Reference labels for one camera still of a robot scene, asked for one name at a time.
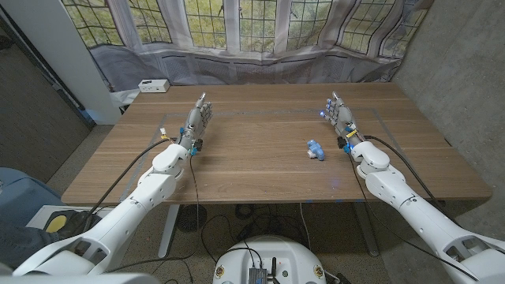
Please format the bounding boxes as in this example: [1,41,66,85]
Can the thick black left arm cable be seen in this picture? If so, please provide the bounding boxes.
[80,136,178,234]

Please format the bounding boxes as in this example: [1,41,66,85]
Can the grey electronics box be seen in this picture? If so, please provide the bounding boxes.
[248,267,268,284]

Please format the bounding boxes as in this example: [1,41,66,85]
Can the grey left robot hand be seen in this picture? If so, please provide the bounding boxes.
[176,92,214,153]

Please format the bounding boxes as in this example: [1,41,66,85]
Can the yellow foot pedal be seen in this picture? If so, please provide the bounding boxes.
[43,215,69,234]

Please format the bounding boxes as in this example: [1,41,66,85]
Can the white table leg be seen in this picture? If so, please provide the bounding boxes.
[157,204,181,260]

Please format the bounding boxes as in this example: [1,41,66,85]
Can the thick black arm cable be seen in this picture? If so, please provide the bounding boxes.
[362,135,465,230]
[80,136,178,234]

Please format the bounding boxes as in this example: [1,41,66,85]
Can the person's leg dark trousers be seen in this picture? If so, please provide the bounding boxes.
[0,211,103,271]

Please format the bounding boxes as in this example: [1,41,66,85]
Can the printed window backdrop cloth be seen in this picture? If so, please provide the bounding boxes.
[61,0,435,92]

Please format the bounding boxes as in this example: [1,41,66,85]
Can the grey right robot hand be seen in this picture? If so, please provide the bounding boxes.
[320,91,366,149]

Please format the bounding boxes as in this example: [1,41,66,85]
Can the thin white cable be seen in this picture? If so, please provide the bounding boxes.
[298,203,312,252]

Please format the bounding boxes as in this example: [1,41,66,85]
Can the white pedal floor board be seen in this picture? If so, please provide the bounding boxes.
[25,204,115,230]

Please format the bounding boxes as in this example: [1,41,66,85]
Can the white power strip box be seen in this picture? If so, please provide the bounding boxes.
[137,79,170,94]

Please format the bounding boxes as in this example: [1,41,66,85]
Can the light blue toy camera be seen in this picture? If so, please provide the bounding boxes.
[306,139,326,162]

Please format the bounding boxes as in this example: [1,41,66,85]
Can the grey table leg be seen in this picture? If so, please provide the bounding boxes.
[353,201,380,257]

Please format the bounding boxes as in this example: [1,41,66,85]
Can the white robot torso base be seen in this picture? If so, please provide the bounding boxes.
[211,235,327,284]

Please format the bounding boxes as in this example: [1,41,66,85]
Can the thin black hanging cable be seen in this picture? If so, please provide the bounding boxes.
[106,155,200,273]

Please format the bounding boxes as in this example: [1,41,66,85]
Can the blue upholstered seat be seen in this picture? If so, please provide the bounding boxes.
[0,166,66,237]

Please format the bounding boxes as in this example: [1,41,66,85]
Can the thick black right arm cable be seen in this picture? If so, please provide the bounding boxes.
[362,135,465,230]

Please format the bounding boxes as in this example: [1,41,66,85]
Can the black round disc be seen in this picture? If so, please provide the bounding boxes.
[176,204,208,234]

